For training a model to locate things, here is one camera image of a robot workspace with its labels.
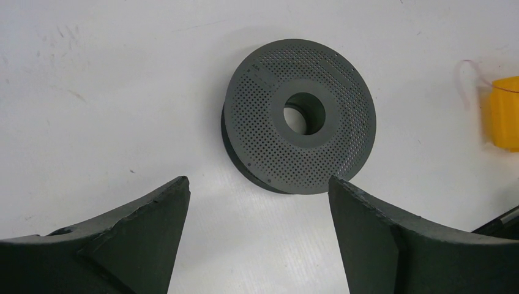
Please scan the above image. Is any dark grey perforated spool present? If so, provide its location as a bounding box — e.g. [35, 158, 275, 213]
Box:
[221, 39, 376, 194]

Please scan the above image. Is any yellow plastic bin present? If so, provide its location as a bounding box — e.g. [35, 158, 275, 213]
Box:
[490, 76, 518, 153]

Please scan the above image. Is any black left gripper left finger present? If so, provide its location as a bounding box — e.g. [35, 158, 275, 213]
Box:
[1, 176, 190, 293]

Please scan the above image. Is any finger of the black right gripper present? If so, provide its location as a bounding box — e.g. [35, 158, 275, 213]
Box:
[473, 206, 518, 240]

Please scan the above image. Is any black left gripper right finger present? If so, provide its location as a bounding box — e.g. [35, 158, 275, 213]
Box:
[329, 177, 518, 293]

